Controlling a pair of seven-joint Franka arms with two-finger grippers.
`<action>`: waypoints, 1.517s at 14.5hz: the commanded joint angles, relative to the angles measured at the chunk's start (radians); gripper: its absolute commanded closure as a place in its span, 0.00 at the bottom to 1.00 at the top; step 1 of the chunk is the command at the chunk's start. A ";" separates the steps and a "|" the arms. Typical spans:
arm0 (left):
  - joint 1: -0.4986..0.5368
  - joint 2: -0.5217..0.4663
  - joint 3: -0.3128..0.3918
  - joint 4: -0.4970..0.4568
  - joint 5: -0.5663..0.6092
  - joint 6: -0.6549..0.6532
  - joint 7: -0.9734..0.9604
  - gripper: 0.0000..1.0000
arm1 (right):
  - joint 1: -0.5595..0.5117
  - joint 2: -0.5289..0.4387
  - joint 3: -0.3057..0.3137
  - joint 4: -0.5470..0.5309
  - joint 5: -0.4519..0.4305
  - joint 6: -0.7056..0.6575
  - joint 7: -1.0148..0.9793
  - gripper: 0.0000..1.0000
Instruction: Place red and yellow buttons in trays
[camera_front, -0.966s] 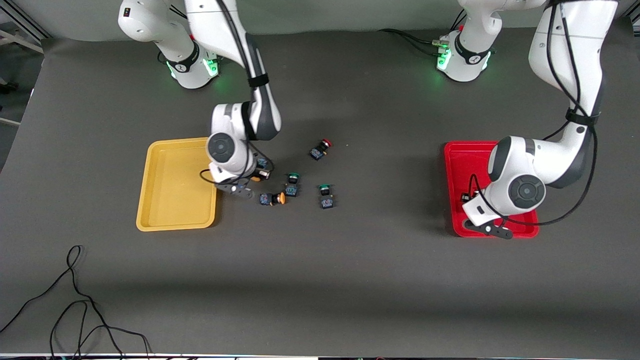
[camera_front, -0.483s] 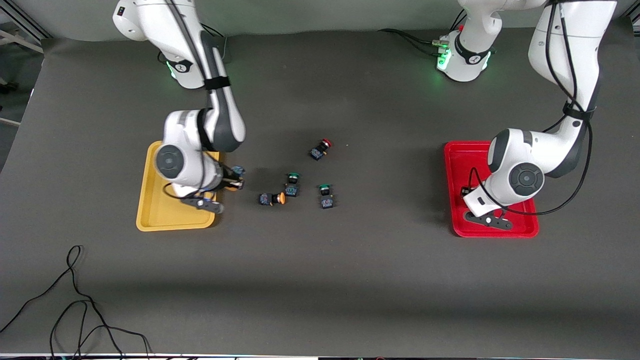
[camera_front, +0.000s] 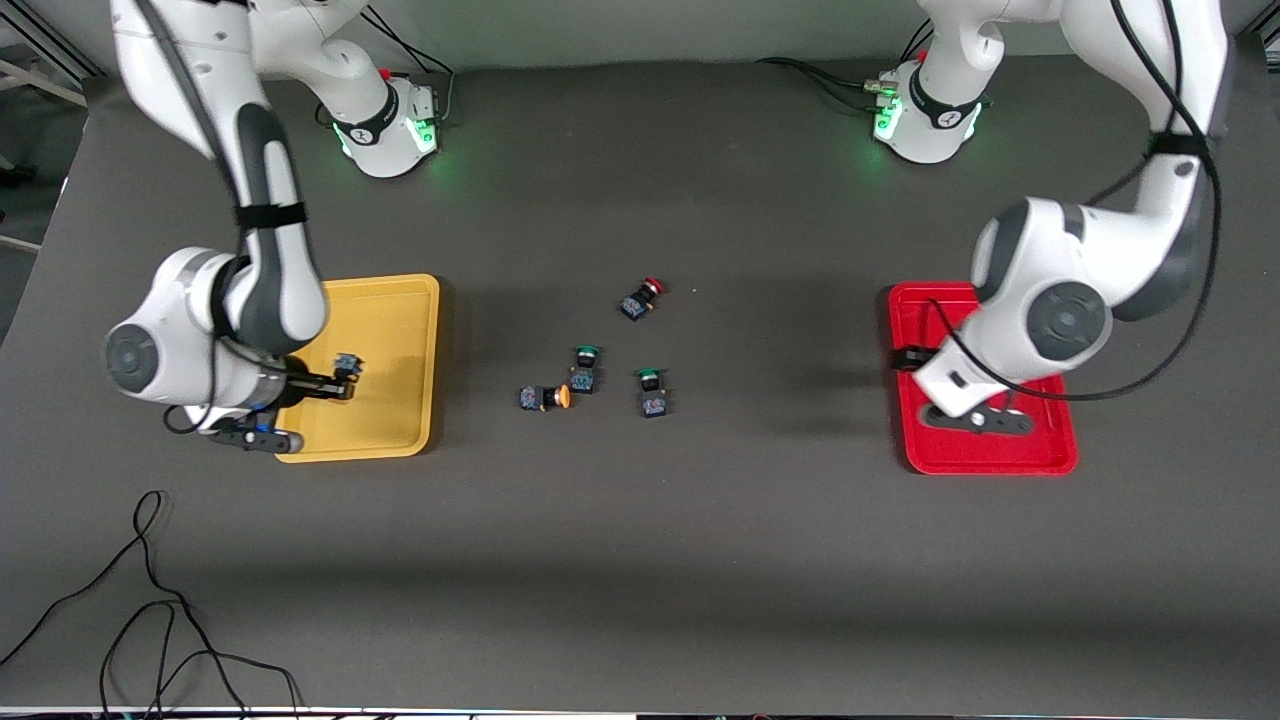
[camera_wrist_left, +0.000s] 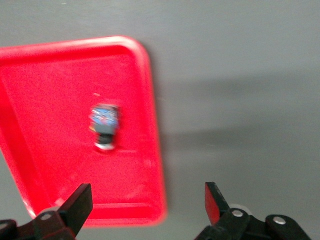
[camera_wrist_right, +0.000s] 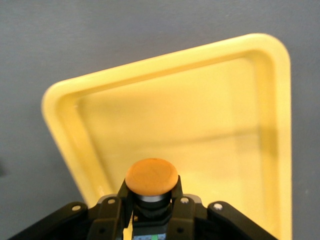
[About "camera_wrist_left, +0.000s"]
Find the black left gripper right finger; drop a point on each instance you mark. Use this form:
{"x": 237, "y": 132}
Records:
{"x": 225, "y": 220}

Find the red push button switch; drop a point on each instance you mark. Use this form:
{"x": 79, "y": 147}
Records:
{"x": 105, "y": 125}

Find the red plastic tray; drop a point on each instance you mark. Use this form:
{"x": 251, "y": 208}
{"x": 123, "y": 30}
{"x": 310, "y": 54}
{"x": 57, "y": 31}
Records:
{"x": 50, "y": 100}

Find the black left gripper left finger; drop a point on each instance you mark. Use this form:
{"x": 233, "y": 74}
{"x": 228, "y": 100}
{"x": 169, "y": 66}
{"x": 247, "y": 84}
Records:
{"x": 75, "y": 207}

